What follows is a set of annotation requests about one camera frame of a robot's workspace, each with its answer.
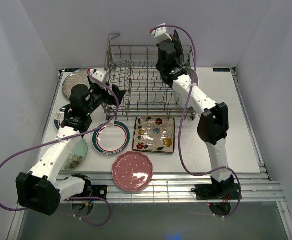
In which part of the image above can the black floral square plate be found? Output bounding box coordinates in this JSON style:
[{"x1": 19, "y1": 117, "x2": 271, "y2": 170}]
[{"x1": 172, "y1": 30, "x2": 184, "y2": 61}]

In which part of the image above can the grey wire dish rack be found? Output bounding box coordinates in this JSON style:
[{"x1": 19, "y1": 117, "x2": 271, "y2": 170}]
[{"x1": 103, "y1": 33, "x2": 183, "y2": 120}]

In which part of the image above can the dark logo sticker left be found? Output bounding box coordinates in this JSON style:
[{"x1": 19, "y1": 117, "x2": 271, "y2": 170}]
[{"x1": 64, "y1": 68, "x2": 82, "y2": 73}]

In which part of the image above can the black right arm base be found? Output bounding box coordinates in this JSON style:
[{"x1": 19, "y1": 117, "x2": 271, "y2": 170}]
[{"x1": 190, "y1": 182, "x2": 242, "y2": 200}]

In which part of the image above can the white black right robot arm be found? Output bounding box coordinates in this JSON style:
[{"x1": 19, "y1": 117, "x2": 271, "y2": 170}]
[{"x1": 156, "y1": 40, "x2": 235, "y2": 199}]

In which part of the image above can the mint green flower plate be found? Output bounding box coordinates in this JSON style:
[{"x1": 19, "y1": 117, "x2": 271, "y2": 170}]
[{"x1": 61, "y1": 138, "x2": 88, "y2": 171}]

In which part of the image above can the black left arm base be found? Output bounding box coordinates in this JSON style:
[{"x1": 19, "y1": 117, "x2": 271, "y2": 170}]
[{"x1": 72, "y1": 174, "x2": 108, "y2": 200}]

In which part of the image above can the dark logo sticker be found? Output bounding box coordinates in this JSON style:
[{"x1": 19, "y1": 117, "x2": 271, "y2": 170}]
[
  {"x1": 212, "y1": 67, "x2": 231, "y2": 73},
  {"x1": 64, "y1": 68, "x2": 82, "y2": 73}
]

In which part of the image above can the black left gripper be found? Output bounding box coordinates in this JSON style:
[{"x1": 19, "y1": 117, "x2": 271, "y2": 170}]
[{"x1": 85, "y1": 75, "x2": 126, "y2": 115}]

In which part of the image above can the cream floral square plate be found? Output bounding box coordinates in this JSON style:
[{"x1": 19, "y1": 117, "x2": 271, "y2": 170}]
[{"x1": 132, "y1": 116, "x2": 176, "y2": 154}]

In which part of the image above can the dark logo sticker right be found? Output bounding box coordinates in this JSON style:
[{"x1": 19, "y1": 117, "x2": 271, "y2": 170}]
[{"x1": 212, "y1": 67, "x2": 231, "y2": 73}]

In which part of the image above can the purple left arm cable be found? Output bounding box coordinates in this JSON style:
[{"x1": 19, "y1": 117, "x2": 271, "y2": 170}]
[{"x1": 0, "y1": 71, "x2": 121, "y2": 227}]

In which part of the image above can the white plate steam logo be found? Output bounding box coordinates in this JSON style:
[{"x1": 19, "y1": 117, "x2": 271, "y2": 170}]
[{"x1": 91, "y1": 120, "x2": 131, "y2": 156}]

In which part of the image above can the white oval plate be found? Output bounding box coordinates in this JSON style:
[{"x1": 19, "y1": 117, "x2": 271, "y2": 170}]
[{"x1": 185, "y1": 68, "x2": 199, "y2": 87}]

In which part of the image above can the white plate green red rim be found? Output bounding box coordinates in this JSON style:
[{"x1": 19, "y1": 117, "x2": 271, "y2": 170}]
[{"x1": 54, "y1": 105, "x2": 67, "y2": 130}]

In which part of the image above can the pink dotted scalloped plate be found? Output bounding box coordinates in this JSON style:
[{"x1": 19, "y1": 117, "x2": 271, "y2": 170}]
[{"x1": 112, "y1": 151, "x2": 154, "y2": 192}]

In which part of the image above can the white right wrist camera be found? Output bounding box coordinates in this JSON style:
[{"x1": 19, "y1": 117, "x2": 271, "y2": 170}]
[{"x1": 150, "y1": 23, "x2": 173, "y2": 46}]

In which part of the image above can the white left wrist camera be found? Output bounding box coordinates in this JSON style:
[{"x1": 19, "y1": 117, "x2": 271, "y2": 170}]
[{"x1": 87, "y1": 68, "x2": 108, "y2": 89}]

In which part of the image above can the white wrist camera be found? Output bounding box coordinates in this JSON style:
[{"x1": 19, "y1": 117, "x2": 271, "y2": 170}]
[
  {"x1": 87, "y1": 68, "x2": 108, "y2": 89},
  {"x1": 150, "y1": 23, "x2": 173, "y2": 46}
]

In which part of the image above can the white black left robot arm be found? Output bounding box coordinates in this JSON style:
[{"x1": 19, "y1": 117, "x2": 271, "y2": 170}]
[{"x1": 16, "y1": 83, "x2": 126, "y2": 216}]

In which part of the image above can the speckled brown round plate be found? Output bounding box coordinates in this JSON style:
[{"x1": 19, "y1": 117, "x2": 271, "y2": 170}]
[{"x1": 61, "y1": 68, "x2": 91, "y2": 100}]

